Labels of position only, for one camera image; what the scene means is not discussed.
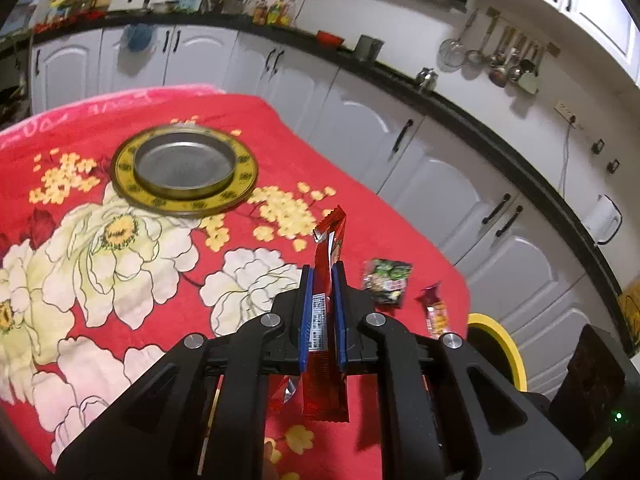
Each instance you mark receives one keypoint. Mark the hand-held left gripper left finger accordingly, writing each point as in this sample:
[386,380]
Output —
[306,320]

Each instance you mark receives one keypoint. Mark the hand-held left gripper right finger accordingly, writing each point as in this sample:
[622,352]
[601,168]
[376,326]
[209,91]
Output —
[339,320]

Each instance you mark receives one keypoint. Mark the long red snack packet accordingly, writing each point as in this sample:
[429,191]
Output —
[322,390]

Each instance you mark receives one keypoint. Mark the yellow-rimmed bin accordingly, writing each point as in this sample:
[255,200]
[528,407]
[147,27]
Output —
[510,347]

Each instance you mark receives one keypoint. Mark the green and black snack packet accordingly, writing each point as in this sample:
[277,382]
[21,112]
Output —
[387,280]

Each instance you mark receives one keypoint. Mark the silver foil wrapper piece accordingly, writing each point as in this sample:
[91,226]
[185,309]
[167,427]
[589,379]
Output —
[290,392]

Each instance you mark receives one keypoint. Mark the yellow packet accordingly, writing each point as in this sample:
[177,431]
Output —
[631,305]

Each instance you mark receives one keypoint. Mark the small red snack packet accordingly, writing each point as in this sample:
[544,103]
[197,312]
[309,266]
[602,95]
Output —
[434,312]

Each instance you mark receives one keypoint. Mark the white plastic jug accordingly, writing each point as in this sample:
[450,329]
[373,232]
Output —
[602,220]

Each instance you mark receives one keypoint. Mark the red floral blanket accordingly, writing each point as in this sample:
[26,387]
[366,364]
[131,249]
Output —
[150,280]

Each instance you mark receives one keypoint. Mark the white lower kitchen cabinets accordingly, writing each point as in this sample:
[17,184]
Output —
[440,170]

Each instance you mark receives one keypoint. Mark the round yellow-rimmed metal tray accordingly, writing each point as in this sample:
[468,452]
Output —
[185,162]

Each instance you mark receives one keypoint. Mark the black kitchen countertop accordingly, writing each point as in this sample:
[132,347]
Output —
[520,165]

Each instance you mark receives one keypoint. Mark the small metal kettle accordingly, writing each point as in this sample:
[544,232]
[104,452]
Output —
[427,79]

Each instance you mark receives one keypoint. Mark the grey metal cup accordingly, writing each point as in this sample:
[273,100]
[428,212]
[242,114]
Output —
[369,47]

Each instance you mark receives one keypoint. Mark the red bowl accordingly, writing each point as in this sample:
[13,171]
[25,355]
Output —
[330,40]

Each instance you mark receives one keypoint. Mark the row of hanging kitchen utensils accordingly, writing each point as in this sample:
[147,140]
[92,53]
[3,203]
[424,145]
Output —
[505,60]

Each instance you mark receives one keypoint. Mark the group of seasoning bottles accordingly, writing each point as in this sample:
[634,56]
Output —
[272,12]

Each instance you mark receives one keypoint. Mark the blue hanging cloth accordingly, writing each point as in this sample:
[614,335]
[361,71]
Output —
[137,37]

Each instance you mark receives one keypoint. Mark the small black wall hook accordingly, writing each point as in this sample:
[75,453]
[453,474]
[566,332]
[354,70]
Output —
[597,147]
[613,166]

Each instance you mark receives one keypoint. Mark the white wall power socket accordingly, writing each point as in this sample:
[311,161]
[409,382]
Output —
[567,112]

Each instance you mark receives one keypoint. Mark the white upper wall cabinet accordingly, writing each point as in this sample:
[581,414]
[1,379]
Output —
[590,5]

